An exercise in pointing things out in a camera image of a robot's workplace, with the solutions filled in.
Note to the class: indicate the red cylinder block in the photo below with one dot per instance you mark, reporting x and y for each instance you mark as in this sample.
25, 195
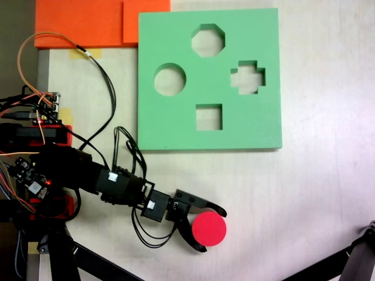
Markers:
209, 229

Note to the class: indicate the green shape sorter board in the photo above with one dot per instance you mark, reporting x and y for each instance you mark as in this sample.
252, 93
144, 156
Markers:
175, 128

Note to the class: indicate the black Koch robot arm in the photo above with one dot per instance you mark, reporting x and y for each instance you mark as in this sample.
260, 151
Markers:
73, 172

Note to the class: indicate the large orange foam block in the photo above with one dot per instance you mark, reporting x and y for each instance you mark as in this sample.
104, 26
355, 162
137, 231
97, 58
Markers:
79, 23

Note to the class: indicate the black tripod leg tube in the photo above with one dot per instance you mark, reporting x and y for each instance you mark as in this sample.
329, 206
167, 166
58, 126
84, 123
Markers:
359, 263
64, 260

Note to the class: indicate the yellow masking tape piece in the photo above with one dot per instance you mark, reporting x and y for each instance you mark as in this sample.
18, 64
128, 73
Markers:
32, 248
68, 117
96, 53

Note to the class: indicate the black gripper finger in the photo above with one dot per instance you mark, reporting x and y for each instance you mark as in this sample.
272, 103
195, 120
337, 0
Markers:
209, 205
186, 234

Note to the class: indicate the small black circuit board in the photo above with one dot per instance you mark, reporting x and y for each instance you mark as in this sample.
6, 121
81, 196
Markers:
26, 172

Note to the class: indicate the red table clamp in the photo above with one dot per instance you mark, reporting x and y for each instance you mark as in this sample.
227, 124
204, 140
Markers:
69, 205
69, 136

